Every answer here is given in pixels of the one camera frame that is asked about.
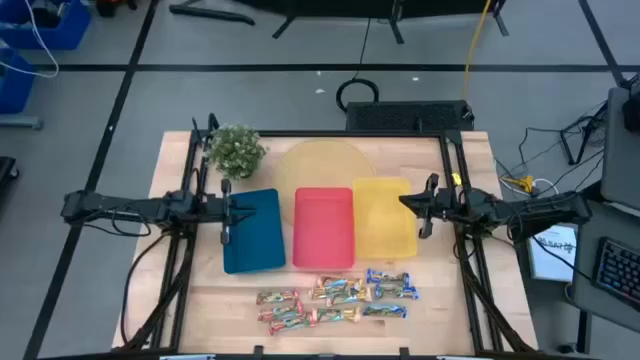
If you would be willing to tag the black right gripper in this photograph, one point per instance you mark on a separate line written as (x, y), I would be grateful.
(446, 205)

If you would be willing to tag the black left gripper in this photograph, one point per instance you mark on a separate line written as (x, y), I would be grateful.
(210, 209)

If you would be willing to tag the blue-ended granola bar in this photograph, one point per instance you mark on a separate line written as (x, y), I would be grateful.
(397, 292)
(387, 276)
(385, 311)

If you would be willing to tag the orange-ended granola bar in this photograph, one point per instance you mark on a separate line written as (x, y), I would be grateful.
(352, 297)
(327, 293)
(335, 314)
(340, 282)

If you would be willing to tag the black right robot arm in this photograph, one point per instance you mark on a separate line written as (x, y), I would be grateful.
(540, 210)

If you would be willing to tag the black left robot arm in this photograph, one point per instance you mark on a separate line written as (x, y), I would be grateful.
(125, 206)

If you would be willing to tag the yellow gripper tag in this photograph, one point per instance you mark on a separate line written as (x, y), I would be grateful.
(456, 178)

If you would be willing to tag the blue plastic tray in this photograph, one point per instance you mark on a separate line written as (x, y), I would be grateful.
(257, 240)

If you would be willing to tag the yellow plastic tray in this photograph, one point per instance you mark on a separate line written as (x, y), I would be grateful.
(382, 225)

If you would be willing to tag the small potted green plant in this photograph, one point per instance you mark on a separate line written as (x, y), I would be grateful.
(235, 150)

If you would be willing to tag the yellow power plug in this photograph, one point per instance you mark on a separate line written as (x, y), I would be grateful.
(520, 184)

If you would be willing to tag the black computer case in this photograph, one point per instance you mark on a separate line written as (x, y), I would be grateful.
(400, 116)

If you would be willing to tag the red plastic tray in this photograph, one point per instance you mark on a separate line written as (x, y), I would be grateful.
(322, 230)

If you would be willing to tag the white paper booklet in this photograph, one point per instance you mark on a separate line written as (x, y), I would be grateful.
(550, 260)

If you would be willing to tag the grey desk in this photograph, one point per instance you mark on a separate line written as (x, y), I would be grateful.
(590, 300)

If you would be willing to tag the grey side table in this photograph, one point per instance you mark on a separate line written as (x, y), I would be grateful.
(620, 160)

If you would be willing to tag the black floor bar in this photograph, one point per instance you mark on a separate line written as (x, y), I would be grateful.
(210, 14)

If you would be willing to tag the black backlit keyboard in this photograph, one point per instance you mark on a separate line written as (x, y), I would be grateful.
(620, 270)

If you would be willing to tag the black display stand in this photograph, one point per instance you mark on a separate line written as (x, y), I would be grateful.
(375, 7)

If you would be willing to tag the black desk device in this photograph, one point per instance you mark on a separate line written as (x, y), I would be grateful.
(632, 110)

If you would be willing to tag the grey metal bar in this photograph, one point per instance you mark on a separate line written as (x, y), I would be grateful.
(20, 122)

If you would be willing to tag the blue storage bin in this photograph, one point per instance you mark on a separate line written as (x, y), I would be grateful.
(15, 85)
(70, 30)

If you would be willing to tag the black aluminium table frame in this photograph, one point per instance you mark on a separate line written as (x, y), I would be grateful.
(350, 134)

